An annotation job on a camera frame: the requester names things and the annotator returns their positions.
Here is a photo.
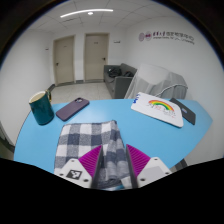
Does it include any white board with rainbow drawing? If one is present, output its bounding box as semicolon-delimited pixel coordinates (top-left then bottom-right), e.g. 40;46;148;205
130;92;185;129

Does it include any black bag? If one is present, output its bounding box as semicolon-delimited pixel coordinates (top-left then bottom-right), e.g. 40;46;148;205
107;67;122;78

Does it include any long ceiling light strip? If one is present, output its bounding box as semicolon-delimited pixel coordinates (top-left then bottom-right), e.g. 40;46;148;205
60;8;114;19

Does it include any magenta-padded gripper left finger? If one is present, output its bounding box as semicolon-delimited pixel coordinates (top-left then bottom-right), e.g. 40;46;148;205
54;144;103;190

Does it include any purple smartphone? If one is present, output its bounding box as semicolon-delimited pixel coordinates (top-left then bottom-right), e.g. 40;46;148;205
55;97;90;122

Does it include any dark grey tablet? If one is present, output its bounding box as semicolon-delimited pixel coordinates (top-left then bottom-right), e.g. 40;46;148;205
169;97;197;126

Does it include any grey sofa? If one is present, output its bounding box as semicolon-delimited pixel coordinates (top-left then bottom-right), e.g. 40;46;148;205
103;63;138;100

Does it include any wall sign with logos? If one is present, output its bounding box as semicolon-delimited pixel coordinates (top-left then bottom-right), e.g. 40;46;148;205
138;30;195;46

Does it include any teal ceramic mug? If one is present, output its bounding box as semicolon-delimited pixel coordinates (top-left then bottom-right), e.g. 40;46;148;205
28;90;55;126

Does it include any beige door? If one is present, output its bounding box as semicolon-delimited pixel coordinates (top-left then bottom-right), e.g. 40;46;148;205
83;32;110;83
53;35;76;86

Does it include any grey white checked towel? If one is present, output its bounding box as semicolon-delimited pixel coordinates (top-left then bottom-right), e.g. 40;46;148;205
53;120;133;190

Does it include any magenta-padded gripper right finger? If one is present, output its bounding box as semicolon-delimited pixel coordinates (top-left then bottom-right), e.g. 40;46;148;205
125;143;173;189

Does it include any grey cloth-covered furniture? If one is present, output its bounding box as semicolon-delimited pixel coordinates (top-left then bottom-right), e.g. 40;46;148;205
124;63;189;100

